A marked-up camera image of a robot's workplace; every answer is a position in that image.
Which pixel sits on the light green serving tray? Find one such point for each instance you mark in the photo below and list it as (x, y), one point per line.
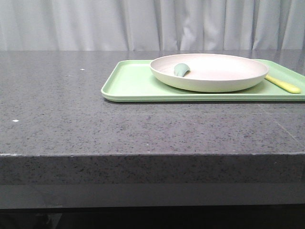
(133, 81)

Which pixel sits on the green plastic spoon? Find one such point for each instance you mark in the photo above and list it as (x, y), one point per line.
(181, 69)

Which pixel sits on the beige round plate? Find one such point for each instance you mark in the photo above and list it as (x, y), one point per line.
(213, 73)

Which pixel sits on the yellow plastic fork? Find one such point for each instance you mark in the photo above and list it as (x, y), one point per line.
(284, 85)

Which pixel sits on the white pleated curtain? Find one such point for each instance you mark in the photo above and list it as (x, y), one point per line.
(151, 25)

